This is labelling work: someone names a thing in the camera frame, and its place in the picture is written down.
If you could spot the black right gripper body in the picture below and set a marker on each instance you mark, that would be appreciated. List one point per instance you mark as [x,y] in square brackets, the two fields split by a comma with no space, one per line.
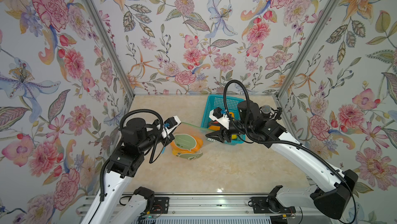
[237,128]

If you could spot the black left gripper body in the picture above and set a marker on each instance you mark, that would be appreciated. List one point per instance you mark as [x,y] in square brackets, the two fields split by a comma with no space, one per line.
[153,137]

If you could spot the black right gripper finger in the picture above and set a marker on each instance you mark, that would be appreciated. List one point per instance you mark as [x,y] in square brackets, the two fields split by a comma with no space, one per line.
[214,135]
[216,139]

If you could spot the clear zip-top bag green print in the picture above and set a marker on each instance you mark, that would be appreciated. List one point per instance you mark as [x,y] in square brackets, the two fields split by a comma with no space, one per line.
[186,132]

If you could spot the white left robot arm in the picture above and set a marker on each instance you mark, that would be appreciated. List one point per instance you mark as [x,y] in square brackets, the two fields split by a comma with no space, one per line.
[116,174]

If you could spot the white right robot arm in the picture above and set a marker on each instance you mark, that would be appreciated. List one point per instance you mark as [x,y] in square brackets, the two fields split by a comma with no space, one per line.
[332,189]

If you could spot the teal plastic basket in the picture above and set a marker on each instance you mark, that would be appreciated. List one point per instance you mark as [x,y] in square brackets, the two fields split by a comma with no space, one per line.
[233,135]

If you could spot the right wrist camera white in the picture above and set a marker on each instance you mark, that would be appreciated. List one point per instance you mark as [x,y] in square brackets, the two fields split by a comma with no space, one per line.
[219,115]

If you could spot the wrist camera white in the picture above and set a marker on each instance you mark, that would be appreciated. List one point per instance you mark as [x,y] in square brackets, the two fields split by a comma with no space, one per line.
[219,115]
[169,126]

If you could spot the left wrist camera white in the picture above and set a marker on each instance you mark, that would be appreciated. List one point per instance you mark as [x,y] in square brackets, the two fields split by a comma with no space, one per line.
[169,126]

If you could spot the aluminium front rail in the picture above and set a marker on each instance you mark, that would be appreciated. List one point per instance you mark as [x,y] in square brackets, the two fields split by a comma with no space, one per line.
[215,209]

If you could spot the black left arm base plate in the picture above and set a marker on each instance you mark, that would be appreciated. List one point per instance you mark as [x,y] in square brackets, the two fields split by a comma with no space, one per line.
[159,205]

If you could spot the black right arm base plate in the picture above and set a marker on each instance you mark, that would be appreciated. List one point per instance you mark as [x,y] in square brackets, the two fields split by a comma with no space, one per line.
[265,205]

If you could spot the aluminium corner post left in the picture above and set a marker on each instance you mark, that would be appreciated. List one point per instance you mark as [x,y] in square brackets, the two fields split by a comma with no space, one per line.
[107,43]

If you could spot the aluminium corner post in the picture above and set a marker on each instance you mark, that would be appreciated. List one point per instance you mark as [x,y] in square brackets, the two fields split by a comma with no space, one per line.
[107,43]
[311,39]

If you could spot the aluminium corner post right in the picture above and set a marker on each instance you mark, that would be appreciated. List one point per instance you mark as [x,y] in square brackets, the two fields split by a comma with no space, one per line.
[311,39]

